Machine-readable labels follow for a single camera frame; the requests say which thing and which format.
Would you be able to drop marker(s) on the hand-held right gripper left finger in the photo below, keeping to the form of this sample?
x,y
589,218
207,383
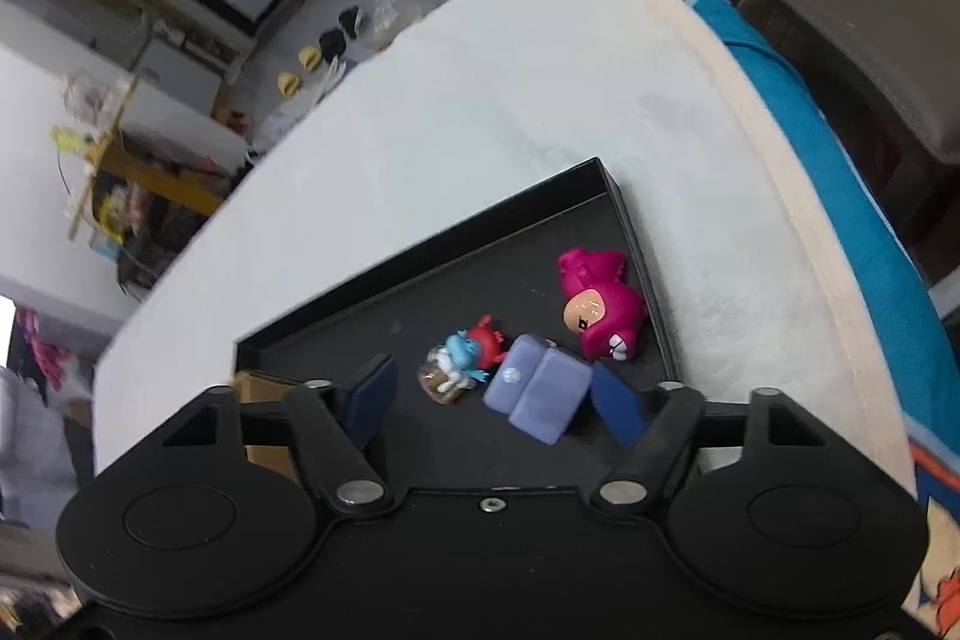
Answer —
x,y
371,396

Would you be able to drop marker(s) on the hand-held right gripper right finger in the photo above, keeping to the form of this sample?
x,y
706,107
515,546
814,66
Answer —
x,y
619,404

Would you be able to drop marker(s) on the lavender cube toy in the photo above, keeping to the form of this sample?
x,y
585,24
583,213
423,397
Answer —
x,y
540,389

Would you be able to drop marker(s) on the blue and red figurine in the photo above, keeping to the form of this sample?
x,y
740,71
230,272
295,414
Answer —
x,y
469,355

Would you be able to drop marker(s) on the brown cardboard box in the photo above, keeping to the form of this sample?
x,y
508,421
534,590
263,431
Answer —
x,y
259,385

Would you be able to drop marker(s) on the black tray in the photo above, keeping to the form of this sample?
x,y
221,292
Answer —
x,y
450,310

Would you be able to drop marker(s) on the pink dinosaur suit figurine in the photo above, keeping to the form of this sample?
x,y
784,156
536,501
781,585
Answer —
x,y
596,271

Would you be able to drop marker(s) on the yellow slipper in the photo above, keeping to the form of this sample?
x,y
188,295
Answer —
x,y
310,57
289,84

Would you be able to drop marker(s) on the pink plush toy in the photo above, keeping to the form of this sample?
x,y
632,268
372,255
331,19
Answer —
x,y
45,347

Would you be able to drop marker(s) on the clear plastic bag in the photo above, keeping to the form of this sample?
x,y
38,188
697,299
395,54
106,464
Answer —
x,y
394,14

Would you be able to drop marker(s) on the yellow-green bottle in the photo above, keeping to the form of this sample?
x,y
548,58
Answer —
x,y
66,136

